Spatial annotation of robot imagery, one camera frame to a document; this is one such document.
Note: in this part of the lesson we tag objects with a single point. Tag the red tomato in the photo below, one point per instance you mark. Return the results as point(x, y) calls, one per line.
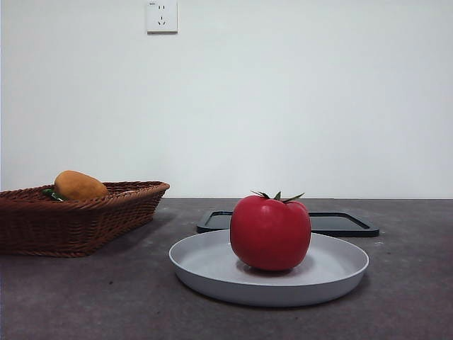
point(270, 233)

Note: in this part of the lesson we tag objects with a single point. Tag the green pepper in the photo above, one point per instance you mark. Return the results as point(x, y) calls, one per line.
point(53, 194)

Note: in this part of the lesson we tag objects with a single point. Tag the grey round plate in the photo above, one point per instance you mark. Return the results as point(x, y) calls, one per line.
point(212, 265)

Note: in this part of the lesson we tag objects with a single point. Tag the brown wicker basket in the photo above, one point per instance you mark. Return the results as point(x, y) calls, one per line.
point(74, 226)

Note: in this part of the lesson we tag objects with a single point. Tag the black rectangular tray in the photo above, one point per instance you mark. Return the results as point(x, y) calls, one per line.
point(339, 224)

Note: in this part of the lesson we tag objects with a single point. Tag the white wall socket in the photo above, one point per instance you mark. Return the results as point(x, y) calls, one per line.
point(162, 17)

